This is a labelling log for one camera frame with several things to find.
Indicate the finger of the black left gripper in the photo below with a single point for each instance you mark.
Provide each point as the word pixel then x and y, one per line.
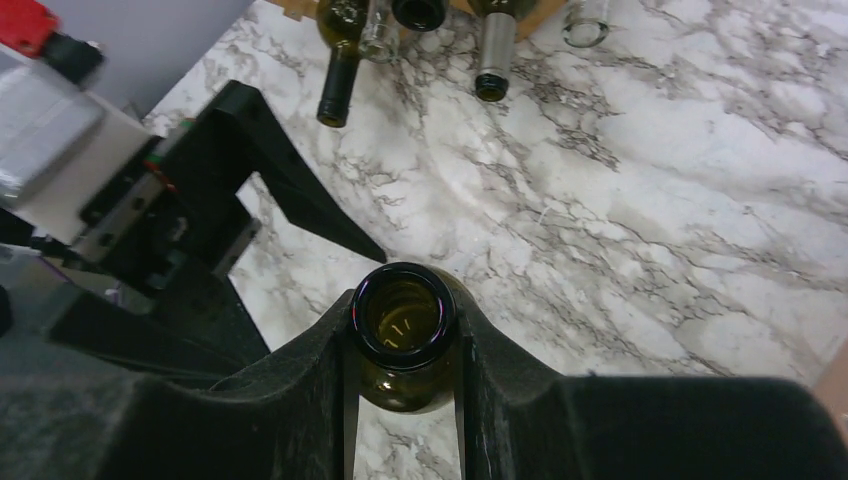
pixel 517 418
pixel 291 415

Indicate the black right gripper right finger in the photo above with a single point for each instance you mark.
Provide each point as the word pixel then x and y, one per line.
pixel 245 118

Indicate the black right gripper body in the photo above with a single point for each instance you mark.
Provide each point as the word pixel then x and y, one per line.
pixel 172 212

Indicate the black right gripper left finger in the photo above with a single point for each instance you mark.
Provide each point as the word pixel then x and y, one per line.
pixel 197 332

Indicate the dark green wine bottle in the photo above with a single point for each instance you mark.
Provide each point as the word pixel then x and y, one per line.
pixel 340 24

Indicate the green wine bottle silver neck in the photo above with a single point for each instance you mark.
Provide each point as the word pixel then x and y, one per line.
pixel 404 319

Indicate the wooden wine rack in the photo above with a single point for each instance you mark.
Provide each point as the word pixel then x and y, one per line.
pixel 544 9

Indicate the clear glass bottle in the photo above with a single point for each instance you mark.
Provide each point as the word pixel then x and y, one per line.
pixel 380 37
pixel 586 22

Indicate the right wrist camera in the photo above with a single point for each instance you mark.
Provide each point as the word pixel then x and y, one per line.
pixel 60 143

